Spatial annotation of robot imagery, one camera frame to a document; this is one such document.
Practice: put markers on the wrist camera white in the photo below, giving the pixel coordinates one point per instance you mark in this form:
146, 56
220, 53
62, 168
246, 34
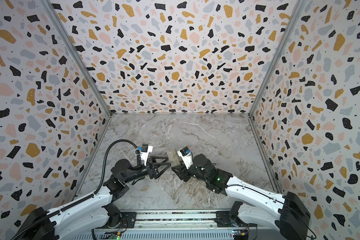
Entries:
144, 152
186, 157

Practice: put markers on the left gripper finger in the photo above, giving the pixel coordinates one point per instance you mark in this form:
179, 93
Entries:
159, 169
158, 161

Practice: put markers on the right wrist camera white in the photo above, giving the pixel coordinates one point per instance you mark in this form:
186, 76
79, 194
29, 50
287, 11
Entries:
186, 157

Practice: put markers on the right electronics board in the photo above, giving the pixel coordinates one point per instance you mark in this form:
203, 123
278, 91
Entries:
241, 234

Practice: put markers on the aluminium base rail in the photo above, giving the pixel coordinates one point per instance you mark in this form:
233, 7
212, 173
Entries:
183, 225

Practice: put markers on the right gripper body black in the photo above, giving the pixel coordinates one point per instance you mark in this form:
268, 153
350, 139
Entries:
185, 172

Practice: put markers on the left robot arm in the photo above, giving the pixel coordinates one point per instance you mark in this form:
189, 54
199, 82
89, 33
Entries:
92, 210

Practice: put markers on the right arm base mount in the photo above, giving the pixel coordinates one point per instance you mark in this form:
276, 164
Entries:
231, 220

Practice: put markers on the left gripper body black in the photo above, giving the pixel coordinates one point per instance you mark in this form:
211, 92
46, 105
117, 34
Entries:
147, 170

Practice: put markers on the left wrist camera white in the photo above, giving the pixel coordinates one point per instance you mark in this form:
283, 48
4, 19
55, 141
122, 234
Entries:
144, 152

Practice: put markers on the white remote control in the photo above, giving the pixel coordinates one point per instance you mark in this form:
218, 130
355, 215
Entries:
175, 159

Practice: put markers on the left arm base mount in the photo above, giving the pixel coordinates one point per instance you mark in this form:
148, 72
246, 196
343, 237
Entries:
121, 221

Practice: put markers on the electronics board with wires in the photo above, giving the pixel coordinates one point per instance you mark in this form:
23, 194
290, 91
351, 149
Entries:
116, 235

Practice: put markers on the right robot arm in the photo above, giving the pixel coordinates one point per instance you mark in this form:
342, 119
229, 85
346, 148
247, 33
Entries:
285, 213

